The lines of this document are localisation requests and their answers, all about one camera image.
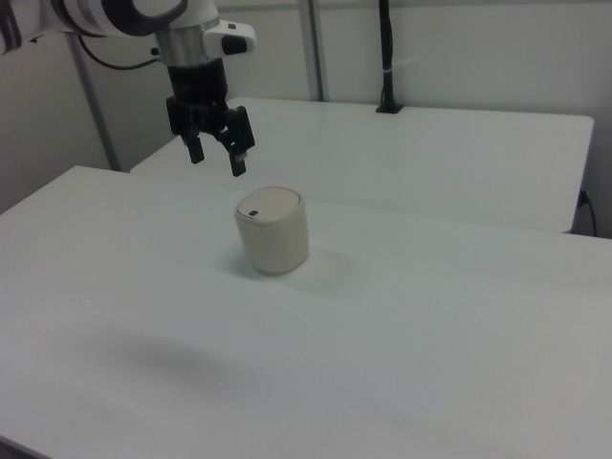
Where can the cream round trash bin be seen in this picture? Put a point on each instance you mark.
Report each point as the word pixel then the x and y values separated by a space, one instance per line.
pixel 272 232

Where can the grey metal frame post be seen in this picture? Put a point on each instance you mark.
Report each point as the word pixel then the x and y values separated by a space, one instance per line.
pixel 315 50
pixel 93 105

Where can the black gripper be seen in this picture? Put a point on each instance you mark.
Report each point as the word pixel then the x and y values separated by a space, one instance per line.
pixel 198 91

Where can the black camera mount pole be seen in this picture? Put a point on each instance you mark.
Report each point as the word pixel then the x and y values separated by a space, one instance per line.
pixel 388 57

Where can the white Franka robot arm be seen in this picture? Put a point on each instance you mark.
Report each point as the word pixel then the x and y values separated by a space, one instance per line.
pixel 143 14

